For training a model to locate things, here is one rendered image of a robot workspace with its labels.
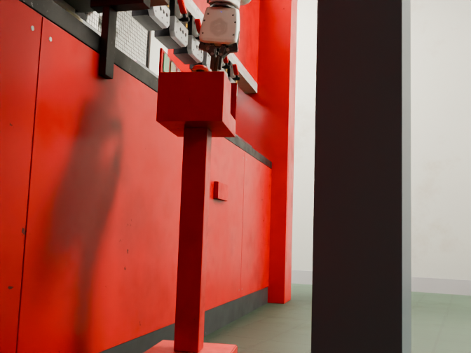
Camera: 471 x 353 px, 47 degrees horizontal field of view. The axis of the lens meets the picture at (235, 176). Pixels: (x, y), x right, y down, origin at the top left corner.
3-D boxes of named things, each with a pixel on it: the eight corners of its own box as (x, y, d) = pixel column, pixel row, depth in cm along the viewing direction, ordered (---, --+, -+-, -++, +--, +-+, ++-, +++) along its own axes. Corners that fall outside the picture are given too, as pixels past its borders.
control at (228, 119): (222, 121, 125) (225, 46, 127) (155, 120, 127) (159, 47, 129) (235, 137, 145) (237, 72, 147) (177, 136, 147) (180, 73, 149)
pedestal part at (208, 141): (198, 353, 126) (207, 127, 133) (173, 351, 127) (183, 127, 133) (203, 347, 132) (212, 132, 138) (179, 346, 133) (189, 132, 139)
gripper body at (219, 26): (202, -2, 141) (196, 40, 140) (240, 1, 140) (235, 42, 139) (207, 10, 149) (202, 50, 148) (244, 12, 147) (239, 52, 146)
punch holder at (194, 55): (191, 52, 226) (193, 15, 228) (172, 53, 229) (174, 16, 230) (202, 64, 241) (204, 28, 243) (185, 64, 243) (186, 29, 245)
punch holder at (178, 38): (174, 34, 207) (176, -6, 209) (153, 36, 209) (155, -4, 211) (187, 48, 222) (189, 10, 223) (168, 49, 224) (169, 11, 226)
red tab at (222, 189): (218, 198, 221) (218, 181, 222) (213, 198, 222) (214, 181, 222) (228, 201, 235) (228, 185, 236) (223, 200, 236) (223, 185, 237)
